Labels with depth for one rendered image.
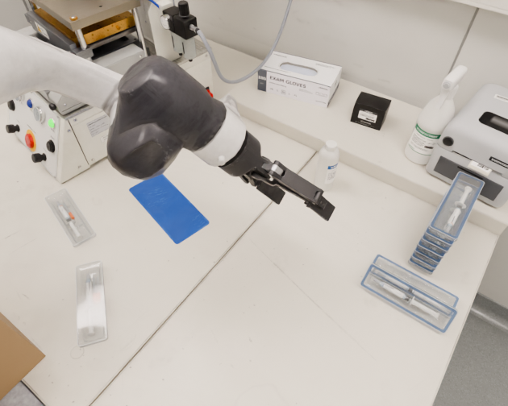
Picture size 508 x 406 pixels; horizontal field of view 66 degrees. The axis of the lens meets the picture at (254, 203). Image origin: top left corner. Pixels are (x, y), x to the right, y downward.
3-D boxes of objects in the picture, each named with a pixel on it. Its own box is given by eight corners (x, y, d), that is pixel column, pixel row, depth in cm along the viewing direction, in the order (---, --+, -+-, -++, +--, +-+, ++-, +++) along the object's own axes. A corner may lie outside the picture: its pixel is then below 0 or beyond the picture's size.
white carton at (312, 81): (272, 70, 130) (272, 49, 124) (339, 86, 124) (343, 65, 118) (256, 89, 123) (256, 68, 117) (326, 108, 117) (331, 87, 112)
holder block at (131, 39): (102, 22, 115) (99, 13, 113) (141, 47, 106) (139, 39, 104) (48, 43, 107) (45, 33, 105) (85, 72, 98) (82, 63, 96)
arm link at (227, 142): (205, 155, 56) (231, 174, 59) (247, 81, 57) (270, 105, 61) (167, 146, 65) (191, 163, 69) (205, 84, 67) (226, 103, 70)
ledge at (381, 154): (276, 65, 140) (276, 54, 136) (527, 163, 109) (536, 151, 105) (223, 108, 125) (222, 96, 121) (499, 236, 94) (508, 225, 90)
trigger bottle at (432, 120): (413, 140, 108) (447, 57, 89) (440, 154, 105) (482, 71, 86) (397, 156, 104) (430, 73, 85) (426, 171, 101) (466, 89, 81)
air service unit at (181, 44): (173, 43, 106) (164, -14, 95) (208, 64, 100) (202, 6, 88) (158, 51, 104) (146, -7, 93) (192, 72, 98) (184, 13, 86)
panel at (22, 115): (10, 127, 118) (8, 67, 108) (56, 180, 104) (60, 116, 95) (2, 128, 116) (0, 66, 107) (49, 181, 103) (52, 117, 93)
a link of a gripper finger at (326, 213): (311, 188, 67) (314, 188, 67) (332, 206, 71) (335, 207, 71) (303, 203, 67) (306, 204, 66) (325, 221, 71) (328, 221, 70)
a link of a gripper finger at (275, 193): (257, 188, 77) (255, 188, 77) (279, 205, 81) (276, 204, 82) (264, 176, 77) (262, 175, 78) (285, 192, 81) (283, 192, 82)
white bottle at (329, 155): (310, 187, 103) (317, 147, 92) (318, 175, 106) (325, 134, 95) (328, 194, 102) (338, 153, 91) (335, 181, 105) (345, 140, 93)
